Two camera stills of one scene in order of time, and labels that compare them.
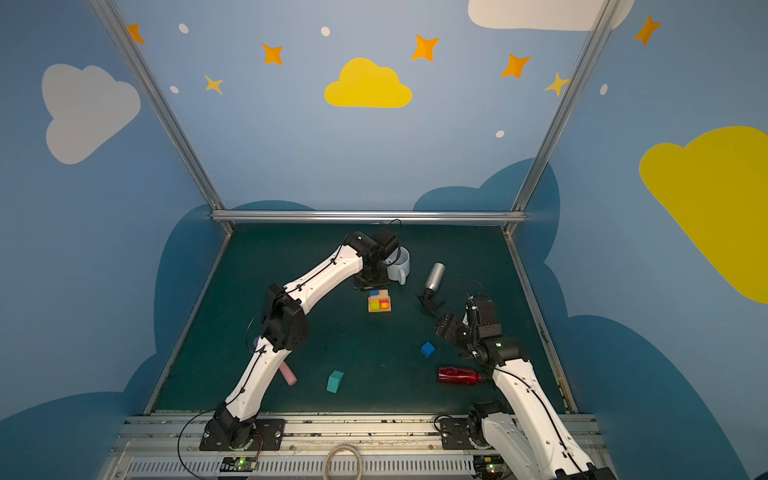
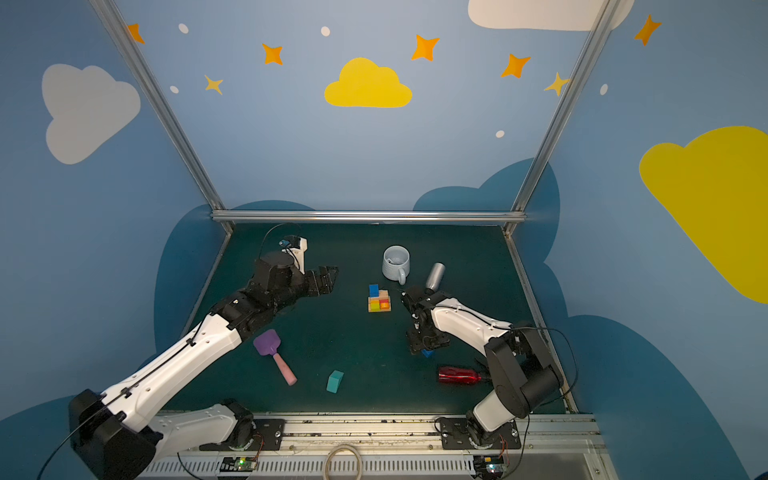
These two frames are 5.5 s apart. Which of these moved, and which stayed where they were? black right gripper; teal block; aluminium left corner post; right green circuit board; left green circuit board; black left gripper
Moved: black right gripper; black left gripper
Stayed: right green circuit board; left green circuit board; aluminium left corner post; teal block
